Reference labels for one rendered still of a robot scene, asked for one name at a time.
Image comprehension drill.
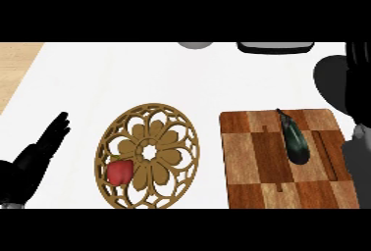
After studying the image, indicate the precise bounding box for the dark purple eggplant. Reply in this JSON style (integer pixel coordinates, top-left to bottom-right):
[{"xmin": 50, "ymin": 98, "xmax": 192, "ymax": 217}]
[{"xmin": 273, "ymin": 108, "xmax": 311, "ymax": 166}]

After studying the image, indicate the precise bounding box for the golden floral openwork trivet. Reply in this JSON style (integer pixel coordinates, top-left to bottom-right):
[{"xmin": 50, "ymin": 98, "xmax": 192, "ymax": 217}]
[{"xmin": 93, "ymin": 102, "xmax": 201, "ymax": 210}]

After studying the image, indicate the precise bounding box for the brown checkered wooden cutting board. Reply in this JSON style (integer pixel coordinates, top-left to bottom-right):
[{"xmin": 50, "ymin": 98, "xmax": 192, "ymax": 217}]
[{"xmin": 217, "ymin": 108, "xmax": 362, "ymax": 210}]

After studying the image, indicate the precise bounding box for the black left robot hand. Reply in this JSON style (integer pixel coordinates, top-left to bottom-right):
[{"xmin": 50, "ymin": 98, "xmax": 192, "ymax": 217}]
[{"xmin": 0, "ymin": 111, "xmax": 72, "ymax": 206}]

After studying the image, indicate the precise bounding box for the grey round object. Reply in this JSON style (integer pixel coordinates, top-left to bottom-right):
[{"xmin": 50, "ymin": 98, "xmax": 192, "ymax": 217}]
[{"xmin": 177, "ymin": 41, "xmax": 214, "ymax": 50}]

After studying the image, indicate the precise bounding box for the black and grey appliance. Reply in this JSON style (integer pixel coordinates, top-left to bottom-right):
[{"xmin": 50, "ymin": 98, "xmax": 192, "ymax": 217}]
[{"xmin": 235, "ymin": 41, "xmax": 316, "ymax": 55}]

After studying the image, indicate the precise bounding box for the red bell pepper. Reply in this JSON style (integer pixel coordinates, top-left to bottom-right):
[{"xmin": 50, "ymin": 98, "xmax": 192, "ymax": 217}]
[{"xmin": 106, "ymin": 158, "xmax": 135, "ymax": 187}]

